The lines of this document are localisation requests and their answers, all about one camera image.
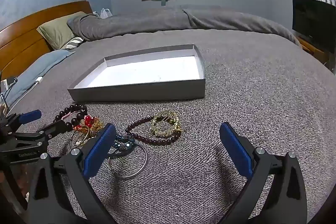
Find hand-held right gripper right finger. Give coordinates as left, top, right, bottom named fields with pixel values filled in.
left=219, top=122, right=307, bottom=224

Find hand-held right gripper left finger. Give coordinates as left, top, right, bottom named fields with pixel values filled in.
left=26, top=123, right=117, bottom=224

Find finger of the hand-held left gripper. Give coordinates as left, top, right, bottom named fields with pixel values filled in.
left=34, top=119, right=74, bottom=139
left=0, top=109, right=42, bottom=132

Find pink cord bracelet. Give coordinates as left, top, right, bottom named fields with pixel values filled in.
left=59, top=110, right=79, bottom=120

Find pearl bracelet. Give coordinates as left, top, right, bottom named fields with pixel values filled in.
left=70, top=127, right=91, bottom=147

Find blue beaded bracelet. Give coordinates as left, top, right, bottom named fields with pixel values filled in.
left=109, top=135, right=135, bottom=157

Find gold chain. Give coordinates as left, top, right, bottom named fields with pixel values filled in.
left=89, top=116, right=105, bottom=133

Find red bead bracelet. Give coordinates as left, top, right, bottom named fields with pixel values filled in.
left=76, top=114, right=95, bottom=130

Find black bead bracelet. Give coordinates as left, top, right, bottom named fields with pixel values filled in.
left=52, top=104, right=88, bottom=132

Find silver ring bangle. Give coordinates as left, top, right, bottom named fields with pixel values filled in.
left=108, top=144, right=148, bottom=178

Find thin black bracelets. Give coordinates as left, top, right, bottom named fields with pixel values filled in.
left=125, top=116, right=182, bottom=146

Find gold filigree bracelet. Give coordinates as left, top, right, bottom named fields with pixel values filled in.
left=150, top=110, right=182, bottom=135

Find grey cardboard box tray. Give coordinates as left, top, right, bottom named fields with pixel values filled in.
left=67, top=43, right=206, bottom=103

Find light blue blanket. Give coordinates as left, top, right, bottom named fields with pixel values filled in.
left=0, top=49, right=76, bottom=106

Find striped pillow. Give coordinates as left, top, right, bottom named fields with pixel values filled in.
left=63, top=36, right=84, bottom=51

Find wooden headboard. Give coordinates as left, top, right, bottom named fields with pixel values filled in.
left=0, top=0, right=93, bottom=80

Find green pillow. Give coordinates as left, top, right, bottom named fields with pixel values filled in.
left=37, top=11, right=87, bottom=51

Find wooden television stand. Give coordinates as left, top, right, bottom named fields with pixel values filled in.
left=298, top=35, right=328, bottom=64

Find grey duvet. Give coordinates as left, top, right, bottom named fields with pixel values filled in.
left=67, top=7, right=302, bottom=47

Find black television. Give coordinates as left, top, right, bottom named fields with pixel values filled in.
left=292, top=0, right=336, bottom=50

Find white charger cable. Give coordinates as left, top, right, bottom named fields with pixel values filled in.
left=10, top=76, right=44, bottom=109

